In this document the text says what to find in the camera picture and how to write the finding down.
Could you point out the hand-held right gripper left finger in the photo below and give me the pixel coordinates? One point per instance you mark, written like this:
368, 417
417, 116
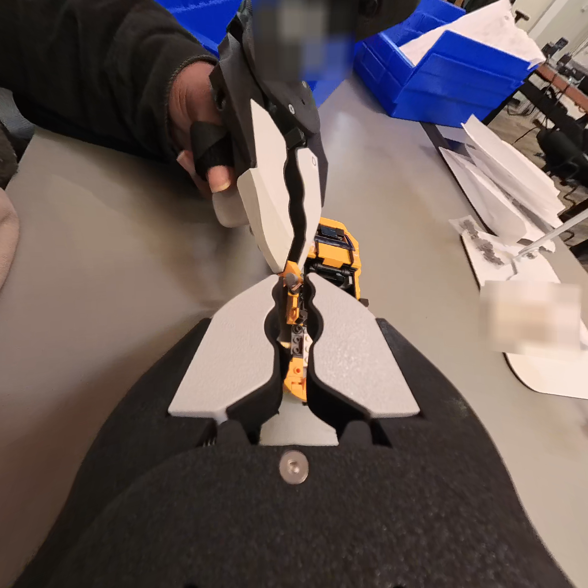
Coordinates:
229, 358

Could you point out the person's left forearm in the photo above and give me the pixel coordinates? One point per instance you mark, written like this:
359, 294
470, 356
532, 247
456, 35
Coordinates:
92, 69

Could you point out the silver metal rod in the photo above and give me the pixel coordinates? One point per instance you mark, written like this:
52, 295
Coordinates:
551, 236

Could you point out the wooden desk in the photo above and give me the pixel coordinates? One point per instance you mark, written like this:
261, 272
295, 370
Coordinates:
565, 85

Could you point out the beige hoodie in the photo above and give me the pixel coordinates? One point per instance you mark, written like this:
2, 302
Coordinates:
7, 229

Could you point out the white paper sheet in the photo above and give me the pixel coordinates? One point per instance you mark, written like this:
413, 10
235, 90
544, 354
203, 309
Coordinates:
482, 32

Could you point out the white paper bag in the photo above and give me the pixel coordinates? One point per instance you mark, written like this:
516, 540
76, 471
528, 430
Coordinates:
514, 170
491, 202

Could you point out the dark fleece jacket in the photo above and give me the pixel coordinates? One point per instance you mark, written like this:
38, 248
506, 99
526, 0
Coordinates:
5, 156

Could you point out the yellow lego car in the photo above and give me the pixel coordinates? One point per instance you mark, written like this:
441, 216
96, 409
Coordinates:
335, 252

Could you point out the clear bag of dark pieces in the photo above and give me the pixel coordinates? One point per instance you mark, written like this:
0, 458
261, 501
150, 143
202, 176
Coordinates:
482, 243

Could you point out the orange and grey lego piece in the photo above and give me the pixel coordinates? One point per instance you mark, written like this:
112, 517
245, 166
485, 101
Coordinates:
294, 267

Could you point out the person's left hand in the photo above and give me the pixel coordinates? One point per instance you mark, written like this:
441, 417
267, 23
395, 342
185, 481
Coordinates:
188, 101

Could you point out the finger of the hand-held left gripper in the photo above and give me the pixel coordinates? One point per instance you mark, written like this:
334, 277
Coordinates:
311, 193
266, 193

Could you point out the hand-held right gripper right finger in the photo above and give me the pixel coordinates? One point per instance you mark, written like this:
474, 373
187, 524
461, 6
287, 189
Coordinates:
358, 363

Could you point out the black office chair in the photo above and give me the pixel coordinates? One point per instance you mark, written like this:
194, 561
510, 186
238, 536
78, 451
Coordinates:
565, 156

